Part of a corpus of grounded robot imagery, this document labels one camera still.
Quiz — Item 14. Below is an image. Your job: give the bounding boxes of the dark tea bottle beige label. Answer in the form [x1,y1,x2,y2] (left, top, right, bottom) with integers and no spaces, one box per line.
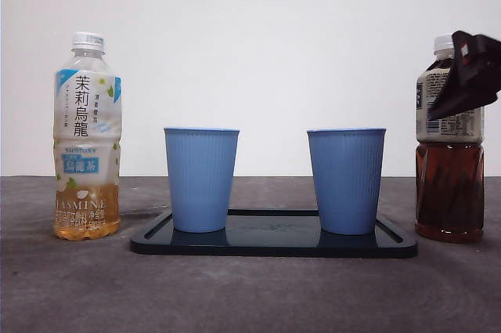
[414,34,485,244]

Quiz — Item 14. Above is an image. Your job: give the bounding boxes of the blue ribbed plastic cup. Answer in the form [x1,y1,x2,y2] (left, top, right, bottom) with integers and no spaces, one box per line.
[163,126,240,233]
[306,127,387,236]

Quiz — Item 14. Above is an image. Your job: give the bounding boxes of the dark blue rectangular tray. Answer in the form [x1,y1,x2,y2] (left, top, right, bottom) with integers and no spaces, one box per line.
[129,208,419,259]

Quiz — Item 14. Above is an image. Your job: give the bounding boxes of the jasmine tea bottle white label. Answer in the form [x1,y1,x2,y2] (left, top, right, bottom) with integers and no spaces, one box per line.
[52,31,121,242]

